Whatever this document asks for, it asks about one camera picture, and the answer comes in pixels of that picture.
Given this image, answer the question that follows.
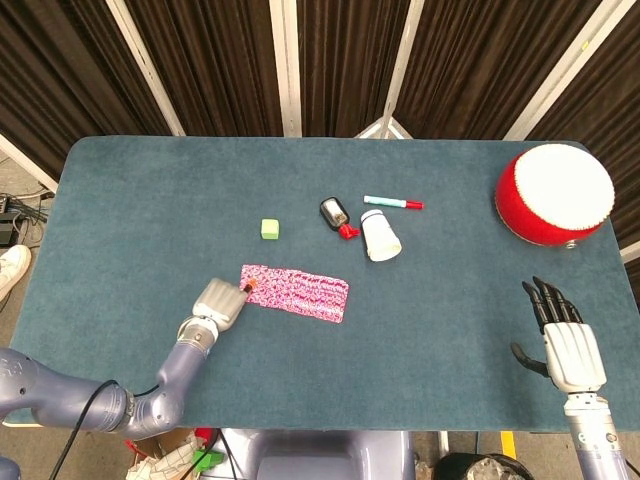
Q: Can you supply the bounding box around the green plastic object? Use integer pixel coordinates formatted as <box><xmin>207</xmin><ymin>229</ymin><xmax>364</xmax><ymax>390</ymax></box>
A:
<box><xmin>192</xmin><ymin>448</ymin><xmax>226</xmax><ymax>474</ymax></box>

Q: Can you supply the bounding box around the white cup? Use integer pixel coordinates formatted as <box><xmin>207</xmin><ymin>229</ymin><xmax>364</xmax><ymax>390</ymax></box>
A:
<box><xmin>359</xmin><ymin>208</ymin><xmax>403</xmax><ymax>263</ymax></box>

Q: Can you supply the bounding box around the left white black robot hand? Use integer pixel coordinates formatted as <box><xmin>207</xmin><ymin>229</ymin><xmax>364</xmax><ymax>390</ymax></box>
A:
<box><xmin>192</xmin><ymin>277</ymin><xmax>259</xmax><ymax>332</ymax></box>

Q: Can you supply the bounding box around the black waste bin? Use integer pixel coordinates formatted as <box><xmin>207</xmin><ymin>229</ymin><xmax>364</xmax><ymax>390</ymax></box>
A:
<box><xmin>433</xmin><ymin>452</ymin><xmax>536</xmax><ymax>480</ymax></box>

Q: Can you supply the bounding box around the blue felt table mat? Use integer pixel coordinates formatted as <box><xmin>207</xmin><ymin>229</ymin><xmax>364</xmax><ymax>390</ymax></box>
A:
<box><xmin>9</xmin><ymin>135</ymin><xmax>634</xmax><ymax>434</ymax></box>

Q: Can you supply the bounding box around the cardboard box with checked paper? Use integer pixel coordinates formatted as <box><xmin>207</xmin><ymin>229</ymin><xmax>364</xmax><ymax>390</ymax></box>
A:
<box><xmin>124</xmin><ymin>427</ymin><xmax>201</xmax><ymax>480</ymax></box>

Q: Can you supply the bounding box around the pink knitted cloth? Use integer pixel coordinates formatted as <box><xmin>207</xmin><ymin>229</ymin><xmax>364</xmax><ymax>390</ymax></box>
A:
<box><xmin>259</xmin><ymin>267</ymin><xmax>350</xmax><ymax>325</ymax></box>

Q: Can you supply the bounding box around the teal marker with red cap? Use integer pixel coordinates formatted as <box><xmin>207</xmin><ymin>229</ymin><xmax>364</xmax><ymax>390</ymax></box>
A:
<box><xmin>363</xmin><ymin>194</ymin><xmax>425</xmax><ymax>210</ymax></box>

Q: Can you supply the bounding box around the black cables and power strip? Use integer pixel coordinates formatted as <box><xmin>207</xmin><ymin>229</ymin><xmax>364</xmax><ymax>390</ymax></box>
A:
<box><xmin>0</xmin><ymin>192</ymin><xmax>54</xmax><ymax>246</ymax></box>

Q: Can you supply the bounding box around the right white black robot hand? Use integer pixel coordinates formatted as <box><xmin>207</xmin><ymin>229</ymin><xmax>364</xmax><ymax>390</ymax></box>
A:
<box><xmin>510</xmin><ymin>275</ymin><xmax>608</xmax><ymax>396</ymax></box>

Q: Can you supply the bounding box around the red drum with white skin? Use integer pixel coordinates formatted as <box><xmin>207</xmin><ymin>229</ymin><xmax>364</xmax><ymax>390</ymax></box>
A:
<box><xmin>494</xmin><ymin>143</ymin><xmax>616</xmax><ymax>250</ymax></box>

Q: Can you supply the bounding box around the purple robot base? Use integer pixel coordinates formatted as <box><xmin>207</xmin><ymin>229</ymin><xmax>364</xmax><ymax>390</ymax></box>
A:
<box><xmin>214</xmin><ymin>428</ymin><xmax>416</xmax><ymax>480</ymax></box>

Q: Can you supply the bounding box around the white shoe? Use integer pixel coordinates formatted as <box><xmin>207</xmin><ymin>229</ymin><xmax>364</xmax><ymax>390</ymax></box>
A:
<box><xmin>0</xmin><ymin>244</ymin><xmax>33</xmax><ymax>303</ymax></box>

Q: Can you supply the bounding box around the dark brown curtain panel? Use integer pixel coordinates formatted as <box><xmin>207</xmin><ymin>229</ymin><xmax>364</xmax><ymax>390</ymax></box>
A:
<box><xmin>394</xmin><ymin>0</ymin><xmax>604</xmax><ymax>141</ymax></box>
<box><xmin>529</xmin><ymin>0</ymin><xmax>640</xmax><ymax>281</ymax></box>
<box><xmin>0</xmin><ymin>0</ymin><xmax>171</xmax><ymax>181</ymax></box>
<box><xmin>122</xmin><ymin>0</ymin><xmax>284</xmax><ymax>137</ymax></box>
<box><xmin>296</xmin><ymin>0</ymin><xmax>416</xmax><ymax>139</ymax></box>

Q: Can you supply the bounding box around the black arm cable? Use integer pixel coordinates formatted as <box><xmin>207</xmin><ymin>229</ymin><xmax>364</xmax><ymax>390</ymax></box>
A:
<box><xmin>49</xmin><ymin>379</ymin><xmax>166</xmax><ymax>480</ymax></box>

